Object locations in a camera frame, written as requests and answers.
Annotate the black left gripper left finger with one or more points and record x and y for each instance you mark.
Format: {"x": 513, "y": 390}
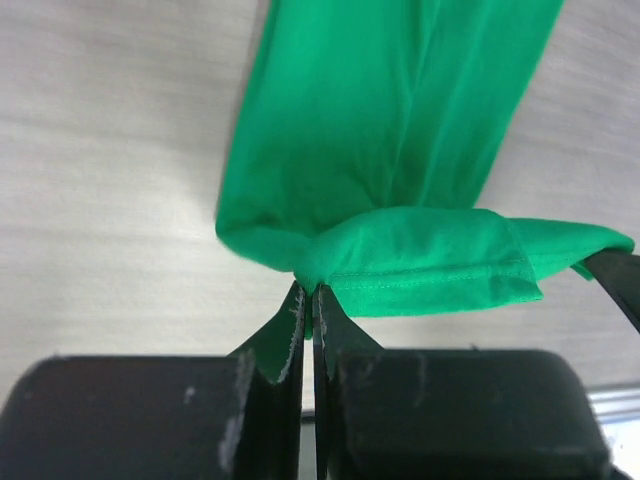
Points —
{"x": 163, "y": 417}

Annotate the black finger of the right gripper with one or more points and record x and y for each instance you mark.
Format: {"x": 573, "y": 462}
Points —
{"x": 618, "y": 273}

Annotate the green t-shirt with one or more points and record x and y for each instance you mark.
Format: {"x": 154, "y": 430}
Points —
{"x": 365, "y": 137}

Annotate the aluminium front crossbar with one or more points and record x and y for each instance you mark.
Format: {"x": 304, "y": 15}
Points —
{"x": 615, "y": 403}

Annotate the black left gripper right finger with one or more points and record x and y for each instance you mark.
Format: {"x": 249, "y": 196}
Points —
{"x": 446, "y": 413}

